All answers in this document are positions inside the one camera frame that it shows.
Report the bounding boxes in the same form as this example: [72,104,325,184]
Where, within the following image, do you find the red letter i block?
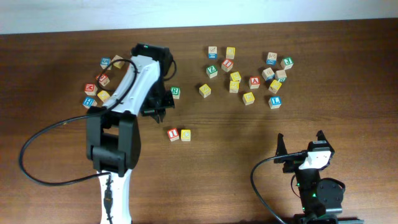
[167,128,180,141]
[221,58,234,72]

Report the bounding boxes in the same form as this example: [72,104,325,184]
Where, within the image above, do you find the green letter R block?
[170,86,181,99]

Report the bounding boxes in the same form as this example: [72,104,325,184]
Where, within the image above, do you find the yellow letter C block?
[181,129,192,141]

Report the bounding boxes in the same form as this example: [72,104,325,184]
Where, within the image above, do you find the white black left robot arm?
[86,44,175,223]

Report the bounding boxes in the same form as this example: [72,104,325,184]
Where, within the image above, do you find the blue letter L block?
[269,96,282,110]

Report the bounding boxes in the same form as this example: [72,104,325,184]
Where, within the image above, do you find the yellow block far left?
[97,90,111,103]

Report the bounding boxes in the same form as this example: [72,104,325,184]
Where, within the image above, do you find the plain wooden block left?
[112,55,125,69]

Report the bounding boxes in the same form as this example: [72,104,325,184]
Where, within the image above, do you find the red number 6 block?
[95,74,110,86]

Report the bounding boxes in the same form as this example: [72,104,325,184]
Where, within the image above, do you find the yellow block lower right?
[243,92,255,106]

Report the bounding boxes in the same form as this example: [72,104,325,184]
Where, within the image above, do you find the yellow block tilted right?
[269,80,282,94]

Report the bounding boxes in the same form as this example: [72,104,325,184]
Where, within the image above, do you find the green letter Z block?
[206,65,218,78]

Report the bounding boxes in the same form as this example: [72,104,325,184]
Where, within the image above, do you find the blue block top left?
[100,57,112,70]

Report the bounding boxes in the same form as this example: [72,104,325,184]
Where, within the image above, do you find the red letter M block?
[84,83,98,96]

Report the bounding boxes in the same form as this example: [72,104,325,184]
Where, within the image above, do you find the blue letter H block upper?
[82,96,97,109]

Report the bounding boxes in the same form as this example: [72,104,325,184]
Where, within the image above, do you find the wooden block green edge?
[275,70,287,82]

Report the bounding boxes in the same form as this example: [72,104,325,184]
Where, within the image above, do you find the red letter A block right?
[249,77,261,89]

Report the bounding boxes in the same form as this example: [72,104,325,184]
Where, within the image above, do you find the wooden block blue edge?
[262,67,275,82]

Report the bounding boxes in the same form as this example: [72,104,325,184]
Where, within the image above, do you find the wooden block blue side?
[208,46,218,59]

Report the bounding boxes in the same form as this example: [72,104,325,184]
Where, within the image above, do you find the yellow block middle lower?
[229,81,239,93]

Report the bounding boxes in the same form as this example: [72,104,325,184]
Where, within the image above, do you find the green letter J block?
[280,57,294,70]

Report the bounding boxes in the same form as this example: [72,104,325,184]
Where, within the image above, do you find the yellow block middle upper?
[230,72,241,82]

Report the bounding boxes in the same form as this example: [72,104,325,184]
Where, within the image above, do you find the wooden block blue bottom right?
[266,52,277,65]

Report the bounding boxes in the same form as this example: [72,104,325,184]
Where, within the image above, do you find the yellow block top centre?
[226,47,236,60]

